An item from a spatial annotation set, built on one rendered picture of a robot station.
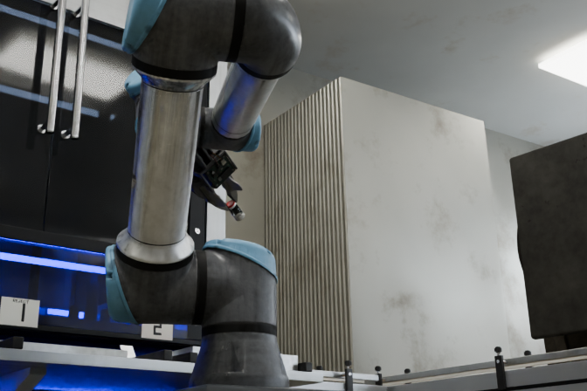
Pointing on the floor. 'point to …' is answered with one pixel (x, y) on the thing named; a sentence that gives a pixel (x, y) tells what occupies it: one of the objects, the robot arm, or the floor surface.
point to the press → (554, 240)
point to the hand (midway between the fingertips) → (227, 201)
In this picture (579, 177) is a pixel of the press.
